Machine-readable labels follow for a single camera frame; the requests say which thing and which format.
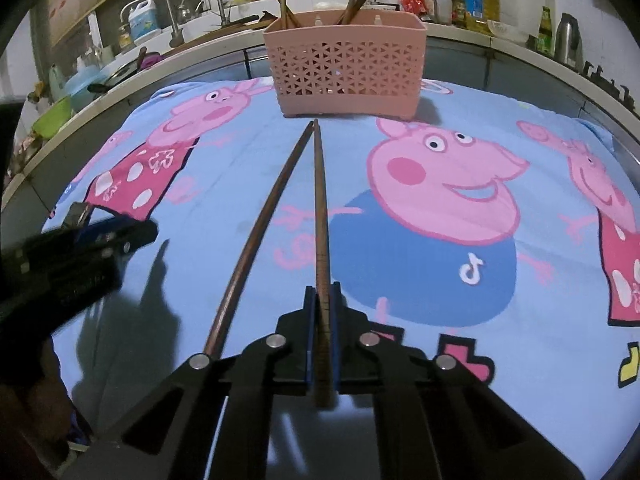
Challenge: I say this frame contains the green plastic basin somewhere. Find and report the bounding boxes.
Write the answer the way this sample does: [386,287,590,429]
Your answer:
[31,96,74,140]

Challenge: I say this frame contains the tall silver kitchen faucet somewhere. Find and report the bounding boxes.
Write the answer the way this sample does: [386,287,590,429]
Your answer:
[179,0,227,30]

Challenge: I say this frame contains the green glass bottle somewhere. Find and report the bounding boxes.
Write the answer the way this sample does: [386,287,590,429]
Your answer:
[537,6,554,57]

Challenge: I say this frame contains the person's left forearm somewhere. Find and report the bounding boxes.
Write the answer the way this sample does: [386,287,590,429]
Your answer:
[0,340,76,480]

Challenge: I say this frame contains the blue cartoon pig printed blanket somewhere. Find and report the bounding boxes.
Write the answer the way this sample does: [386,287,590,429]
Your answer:
[42,77,640,480]

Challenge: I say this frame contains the brown notched wooden chopstick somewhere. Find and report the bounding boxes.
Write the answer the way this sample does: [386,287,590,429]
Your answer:
[311,119,335,409]

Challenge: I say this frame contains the stainless steel kettle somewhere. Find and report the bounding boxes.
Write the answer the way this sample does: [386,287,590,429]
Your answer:
[554,12,584,70]

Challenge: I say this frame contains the black gas stove grates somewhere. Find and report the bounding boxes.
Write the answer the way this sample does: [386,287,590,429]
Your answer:
[581,61,640,113]

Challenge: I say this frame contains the white bowl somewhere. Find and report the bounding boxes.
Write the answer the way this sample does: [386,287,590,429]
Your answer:
[487,19,529,44]

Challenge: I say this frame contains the blue plastic basin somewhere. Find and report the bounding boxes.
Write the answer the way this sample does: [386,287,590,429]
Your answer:
[64,66,109,112]

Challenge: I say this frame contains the dark frying pan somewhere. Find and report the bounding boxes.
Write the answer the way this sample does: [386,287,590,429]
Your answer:
[87,47,147,94]

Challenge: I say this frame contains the dark brown wooden chopstick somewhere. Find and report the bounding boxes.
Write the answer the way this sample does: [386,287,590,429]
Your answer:
[202,120,315,361]

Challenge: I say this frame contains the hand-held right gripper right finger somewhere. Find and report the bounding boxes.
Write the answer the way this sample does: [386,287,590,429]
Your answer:
[329,281,587,480]

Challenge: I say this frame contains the yellow cooking oil bottle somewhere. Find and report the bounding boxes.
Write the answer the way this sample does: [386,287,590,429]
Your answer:
[464,0,502,37]

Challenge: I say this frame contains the curved silver water tap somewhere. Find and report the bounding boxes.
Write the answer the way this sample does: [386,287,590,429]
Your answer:
[121,0,185,48]

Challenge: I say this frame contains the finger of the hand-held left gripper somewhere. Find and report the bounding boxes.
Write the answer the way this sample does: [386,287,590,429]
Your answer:
[50,217,159,250]
[0,237,137,286]

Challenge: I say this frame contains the pink plastic lattice basket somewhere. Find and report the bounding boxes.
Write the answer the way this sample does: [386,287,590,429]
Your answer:
[262,10,428,122]

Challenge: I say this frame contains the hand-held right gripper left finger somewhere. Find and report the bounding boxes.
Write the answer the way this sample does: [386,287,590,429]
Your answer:
[62,285,318,480]

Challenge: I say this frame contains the white blue detergent jug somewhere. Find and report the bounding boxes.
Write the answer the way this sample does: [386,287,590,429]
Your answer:
[128,0,164,44]

